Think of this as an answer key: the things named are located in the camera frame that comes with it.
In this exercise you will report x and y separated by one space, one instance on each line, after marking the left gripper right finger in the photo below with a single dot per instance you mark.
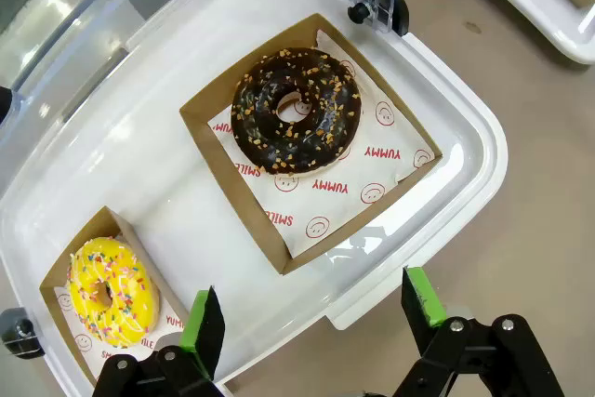
465 360

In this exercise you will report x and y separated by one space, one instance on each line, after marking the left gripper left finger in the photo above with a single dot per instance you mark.
200 350

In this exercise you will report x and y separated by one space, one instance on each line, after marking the yellow donut with sprinkles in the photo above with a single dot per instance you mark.
125 313

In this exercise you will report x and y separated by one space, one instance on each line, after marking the yellow frosted donut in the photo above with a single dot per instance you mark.
139 253

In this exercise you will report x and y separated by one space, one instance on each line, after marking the chocolate frosted donut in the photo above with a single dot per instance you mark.
200 136

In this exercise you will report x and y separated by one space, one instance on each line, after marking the chocolate donut with nut bits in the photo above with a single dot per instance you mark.
260 136

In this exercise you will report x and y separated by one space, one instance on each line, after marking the white printed paper liner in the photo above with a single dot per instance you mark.
162 336
334 211

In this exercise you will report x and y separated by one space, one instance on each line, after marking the white display case base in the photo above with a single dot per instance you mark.
534 2
186 211

